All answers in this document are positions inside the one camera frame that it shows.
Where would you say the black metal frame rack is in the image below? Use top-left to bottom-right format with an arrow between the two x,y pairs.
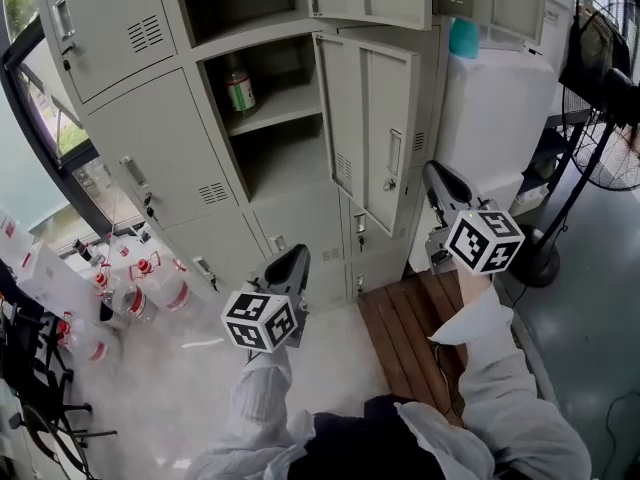
522,107 -> 594,204

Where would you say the person's own body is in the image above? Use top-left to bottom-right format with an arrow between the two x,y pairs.
189,392 -> 591,480

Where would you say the grey metal locker cabinet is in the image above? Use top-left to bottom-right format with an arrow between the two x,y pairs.
34,0 -> 549,314

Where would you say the black pedestal fan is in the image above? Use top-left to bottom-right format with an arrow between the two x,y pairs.
509,0 -> 640,289

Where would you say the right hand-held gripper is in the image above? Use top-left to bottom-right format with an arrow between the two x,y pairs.
423,160 -> 526,275

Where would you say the clear water jug red cap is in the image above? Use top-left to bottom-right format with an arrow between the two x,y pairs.
99,272 -> 160,325
55,312 -> 124,374
130,252 -> 206,319

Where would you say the dark thermos bottle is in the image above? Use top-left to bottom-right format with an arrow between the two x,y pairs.
72,237 -> 96,264

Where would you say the black office chair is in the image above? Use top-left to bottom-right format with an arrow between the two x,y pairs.
0,292 -> 94,419

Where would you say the white wall panel blue poster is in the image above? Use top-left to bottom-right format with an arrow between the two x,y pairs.
542,0 -> 574,57

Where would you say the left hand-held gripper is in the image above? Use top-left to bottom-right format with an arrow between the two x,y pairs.
220,243 -> 312,354

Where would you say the person's right forearm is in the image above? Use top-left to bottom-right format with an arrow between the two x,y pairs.
428,266 -> 544,419

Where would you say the person's left forearm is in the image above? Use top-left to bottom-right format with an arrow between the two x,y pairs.
227,347 -> 296,449

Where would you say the green label bottle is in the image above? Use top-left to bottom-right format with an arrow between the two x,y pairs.
223,52 -> 258,115

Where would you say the small white box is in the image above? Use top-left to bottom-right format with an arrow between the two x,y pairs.
514,187 -> 545,215

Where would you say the wooden slat platform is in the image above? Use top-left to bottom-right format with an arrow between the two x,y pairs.
357,270 -> 506,429

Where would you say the clear dispenser water bottle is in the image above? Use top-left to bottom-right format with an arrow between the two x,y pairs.
0,210 -> 41,274

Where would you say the black framed glass window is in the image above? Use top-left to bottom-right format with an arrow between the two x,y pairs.
0,0 -> 146,249

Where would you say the white stepped block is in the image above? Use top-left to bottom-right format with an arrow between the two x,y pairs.
407,50 -> 559,274

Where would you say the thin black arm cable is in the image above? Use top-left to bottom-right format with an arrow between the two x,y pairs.
433,342 -> 469,422

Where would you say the teal spray bottle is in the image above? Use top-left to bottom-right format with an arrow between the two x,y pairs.
448,16 -> 480,60

